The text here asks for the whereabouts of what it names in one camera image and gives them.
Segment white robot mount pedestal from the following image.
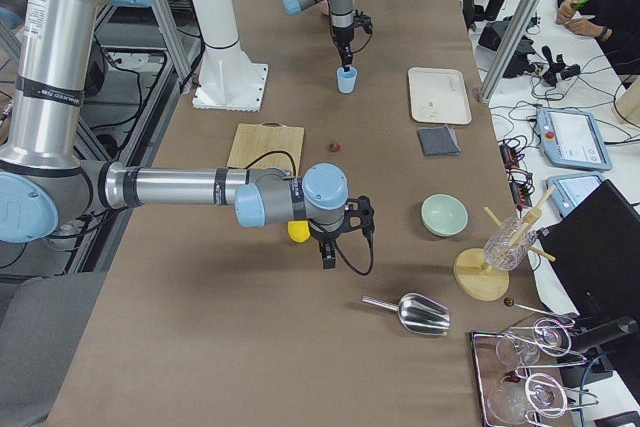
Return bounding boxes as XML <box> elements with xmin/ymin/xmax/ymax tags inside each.
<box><xmin>192</xmin><ymin>0</ymin><xmax>268</xmax><ymax>112</ymax></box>

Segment aluminium frame post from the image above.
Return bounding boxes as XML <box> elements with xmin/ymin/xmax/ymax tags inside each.
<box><xmin>477</xmin><ymin>0</ymin><xmax>540</xmax><ymax>105</ymax></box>

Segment yellow lemon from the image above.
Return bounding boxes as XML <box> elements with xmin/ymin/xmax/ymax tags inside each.
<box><xmin>287</xmin><ymin>220</ymin><xmax>311</xmax><ymax>243</ymax></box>

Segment metal ice scoop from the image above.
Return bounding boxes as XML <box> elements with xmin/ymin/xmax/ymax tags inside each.
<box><xmin>361</xmin><ymin>293</ymin><xmax>451</xmax><ymax>337</ymax></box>

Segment black monitor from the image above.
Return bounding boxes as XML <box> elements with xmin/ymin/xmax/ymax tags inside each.
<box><xmin>539</xmin><ymin>180</ymin><xmax>639</xmax><ymax>320</ymax></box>

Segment wooden cup tree stand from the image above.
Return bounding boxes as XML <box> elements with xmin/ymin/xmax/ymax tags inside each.
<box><xmin>453</xmin><ymin>187</ymin><xmax>556</xmax><ymax>301</ymax></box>

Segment clear glass on stand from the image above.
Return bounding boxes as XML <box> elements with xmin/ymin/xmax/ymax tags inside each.
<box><xmin>483</xmin><ymin>218</ymin><xmax>537</xmax><ymax>272</ymax></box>

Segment grey folded cloth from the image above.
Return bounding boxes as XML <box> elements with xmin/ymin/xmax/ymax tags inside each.
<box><xmin>417</xmin><ymin>125</ymin><xmax>461</xmax><ymax>156</ymax></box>

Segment wine glass rack tray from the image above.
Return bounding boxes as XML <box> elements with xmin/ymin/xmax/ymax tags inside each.
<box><xmin>469</xmin><ymin>317</ymin><xmax>599</xmax><ymax>426</ymax></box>

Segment red strawberry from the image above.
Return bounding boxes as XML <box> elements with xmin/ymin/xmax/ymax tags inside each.
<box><xmin>328</xmin><ymin>142</ymin><xmax>342</xmax><ymax>153</ymax></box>

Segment blue teach pendant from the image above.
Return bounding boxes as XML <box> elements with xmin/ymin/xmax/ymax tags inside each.
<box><xmin>545</xmin><ymin>172</ymin><xmax>605</xmax><ymax>218</ymax></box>
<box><xmin>536</xmin><ymin>108</ymin><xmax>613</xmax><ymax>172</ymax></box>

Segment cream rabbit tray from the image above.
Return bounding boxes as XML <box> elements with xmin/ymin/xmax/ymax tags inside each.
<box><xmin>408</xmin><ymin>67</ymin><xmax>472</xmax><ymax>125</ymax></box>

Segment pink bowl of ice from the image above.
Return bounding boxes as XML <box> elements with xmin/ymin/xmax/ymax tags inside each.
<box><xmin>318</xmin><ymin>0</ymin><xmax>356</xmax><ymax>16</ymax></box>

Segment mint green bowl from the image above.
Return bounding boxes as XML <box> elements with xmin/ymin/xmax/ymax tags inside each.
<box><xmin>421</xmin><ymin>194</ymin><xmax>468</xmax><ymax>237</ymax></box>

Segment wooden cutting board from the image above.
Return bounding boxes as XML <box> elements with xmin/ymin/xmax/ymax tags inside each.
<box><xmin>227</xmin><ymin>123</ymin><xmax>305</xmax><ymax>172</ymax></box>

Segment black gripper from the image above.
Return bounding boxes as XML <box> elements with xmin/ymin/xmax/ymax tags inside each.
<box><xmin>331</xmin><ymin>25</ymin><xmax>355</xmax><ymax>71</ymax></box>
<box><xmin>309</xmin><ymin>222</ymin><xmax>348</xmax><ymax>270</ymax></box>

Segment light blue plastic cup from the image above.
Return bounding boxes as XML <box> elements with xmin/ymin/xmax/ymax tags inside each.
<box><xmin>336</xmin><ymin>66</ymin><xmax>358</xmax><ymax>94</ymax></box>

